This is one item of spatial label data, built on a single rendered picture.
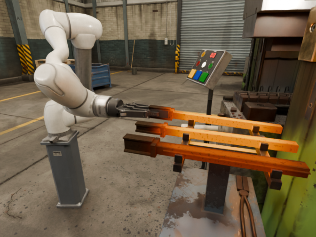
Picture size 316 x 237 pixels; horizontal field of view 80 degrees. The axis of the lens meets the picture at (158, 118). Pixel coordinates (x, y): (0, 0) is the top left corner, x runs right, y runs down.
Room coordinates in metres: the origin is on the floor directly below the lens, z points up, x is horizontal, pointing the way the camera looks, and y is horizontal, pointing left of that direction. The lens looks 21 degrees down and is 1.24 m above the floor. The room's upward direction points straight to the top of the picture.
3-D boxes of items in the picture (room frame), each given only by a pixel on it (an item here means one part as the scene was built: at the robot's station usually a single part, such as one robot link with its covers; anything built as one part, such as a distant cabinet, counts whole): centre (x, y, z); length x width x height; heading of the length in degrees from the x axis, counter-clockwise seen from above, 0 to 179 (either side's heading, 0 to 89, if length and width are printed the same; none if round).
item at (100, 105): (0.74, 0.21, 1.00); 0.09 x 0.06 x 0.09; 164
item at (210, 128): (1.37, -0.40, 0.62); 0.44 x 0.05 x 0.05; 81
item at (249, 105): (0.83, -0.47, 0.95); 0.12 x 0.08 x 0.06; 81
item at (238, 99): (0.99, -0.65, 0.96); 0.42 x 0.20 x 0.09; 81
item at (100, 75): (5.92, 2.17, 0.36); 1.20 x 0.80 x 0.72; 59
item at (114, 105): (0.72, 0.14, 1.00); 0.09 x 0.08 x 0.07; 74
